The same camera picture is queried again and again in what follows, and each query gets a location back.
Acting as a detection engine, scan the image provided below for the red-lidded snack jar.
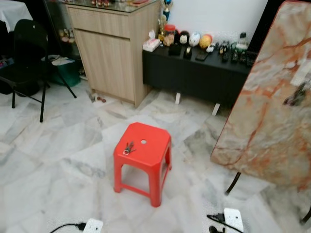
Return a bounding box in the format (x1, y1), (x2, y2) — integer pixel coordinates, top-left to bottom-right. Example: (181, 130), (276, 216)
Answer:
(163, 24), (177, 47)

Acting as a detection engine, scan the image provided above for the pink tissue pack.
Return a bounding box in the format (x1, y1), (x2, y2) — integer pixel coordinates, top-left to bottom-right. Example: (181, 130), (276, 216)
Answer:
(142, 30), (161, 53)

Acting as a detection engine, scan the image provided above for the red plastic stool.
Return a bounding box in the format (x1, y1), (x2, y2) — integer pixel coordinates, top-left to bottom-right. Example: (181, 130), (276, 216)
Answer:
(113, 122), (173, 208)

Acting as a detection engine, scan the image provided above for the red-edged marble pattern board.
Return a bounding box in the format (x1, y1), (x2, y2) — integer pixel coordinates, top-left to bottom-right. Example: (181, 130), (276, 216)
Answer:
(209, 0), (311, 191)

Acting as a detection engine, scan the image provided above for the black television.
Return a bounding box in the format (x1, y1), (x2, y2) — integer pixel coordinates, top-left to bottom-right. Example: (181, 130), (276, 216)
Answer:
(247, 0), (288, 54)

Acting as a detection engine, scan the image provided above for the black folding chair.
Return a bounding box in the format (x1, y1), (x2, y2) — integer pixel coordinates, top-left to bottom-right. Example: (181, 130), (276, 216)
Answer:
(0, 19), (78, 123)

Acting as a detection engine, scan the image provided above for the green plastic bin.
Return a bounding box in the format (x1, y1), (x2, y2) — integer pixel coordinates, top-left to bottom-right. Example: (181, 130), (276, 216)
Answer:
(48, 54), (83, 88)

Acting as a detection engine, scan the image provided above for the cordless phone with base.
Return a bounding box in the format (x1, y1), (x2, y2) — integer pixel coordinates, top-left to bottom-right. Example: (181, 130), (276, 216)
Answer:
(237, 32), (250, 50)

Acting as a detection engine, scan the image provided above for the white cloth covered table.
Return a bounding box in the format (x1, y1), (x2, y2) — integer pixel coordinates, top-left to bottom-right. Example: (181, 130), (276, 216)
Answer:
(0, 0), (34, 33)

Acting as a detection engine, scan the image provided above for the gold trophy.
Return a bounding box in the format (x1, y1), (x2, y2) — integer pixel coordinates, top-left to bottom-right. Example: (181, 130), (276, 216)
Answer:
(159, 0), (174, 35)

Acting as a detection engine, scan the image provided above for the dark key bunch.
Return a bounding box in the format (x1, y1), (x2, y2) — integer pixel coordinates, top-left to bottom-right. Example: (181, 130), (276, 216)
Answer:
(123, 140), (138, 157)
(284, 81), (310, 108)

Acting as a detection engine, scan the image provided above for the black white cat figurine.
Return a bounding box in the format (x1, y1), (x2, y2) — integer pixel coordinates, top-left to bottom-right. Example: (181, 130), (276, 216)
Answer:
(218, 41), (230, 54)

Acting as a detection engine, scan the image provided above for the white round figure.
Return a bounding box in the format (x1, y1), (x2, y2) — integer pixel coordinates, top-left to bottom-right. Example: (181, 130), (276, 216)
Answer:
(189, 32), (202, 48)

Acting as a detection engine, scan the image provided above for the dark glass display shelf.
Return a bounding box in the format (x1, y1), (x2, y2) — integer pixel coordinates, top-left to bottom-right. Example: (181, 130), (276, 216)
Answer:
(42, 0), (81, 79)

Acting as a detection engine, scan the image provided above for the black board stand leg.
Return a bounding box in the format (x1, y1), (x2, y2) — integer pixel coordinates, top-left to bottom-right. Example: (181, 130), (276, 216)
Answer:
(225, 172), (242, 196)
(300, 206), (311, 224)

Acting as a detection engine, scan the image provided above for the black low TV console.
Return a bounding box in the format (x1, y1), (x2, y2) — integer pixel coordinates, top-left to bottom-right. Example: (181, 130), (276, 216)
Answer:
(142, 46), (259, 109)

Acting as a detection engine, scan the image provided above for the yellow round figure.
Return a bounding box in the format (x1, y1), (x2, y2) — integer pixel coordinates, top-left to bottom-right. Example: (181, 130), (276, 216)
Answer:
(200, 33), (213, 50)

